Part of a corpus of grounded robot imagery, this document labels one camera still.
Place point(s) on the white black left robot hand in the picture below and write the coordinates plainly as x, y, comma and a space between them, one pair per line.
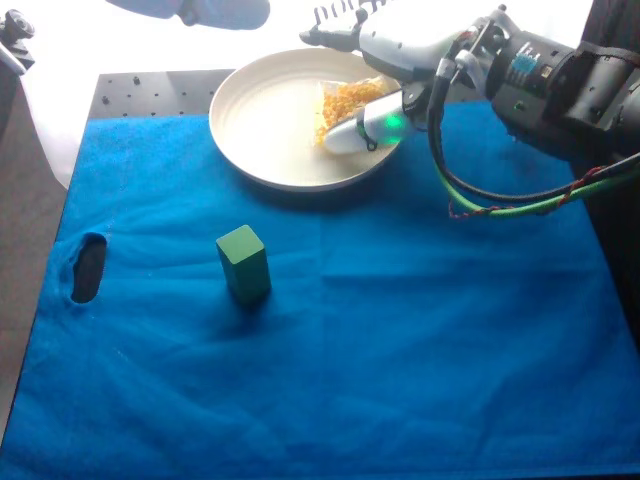
220, 12

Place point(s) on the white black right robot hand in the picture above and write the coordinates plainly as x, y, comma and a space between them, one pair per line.
405, 50

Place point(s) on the bag of yellow beads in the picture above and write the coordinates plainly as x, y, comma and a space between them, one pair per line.
345, 102

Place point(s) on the green rectangular block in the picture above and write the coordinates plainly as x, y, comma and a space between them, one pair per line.
245, 270

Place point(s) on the round white plate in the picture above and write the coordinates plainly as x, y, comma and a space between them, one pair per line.
270, 130

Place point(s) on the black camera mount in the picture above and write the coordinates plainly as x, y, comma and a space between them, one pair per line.
15, 45

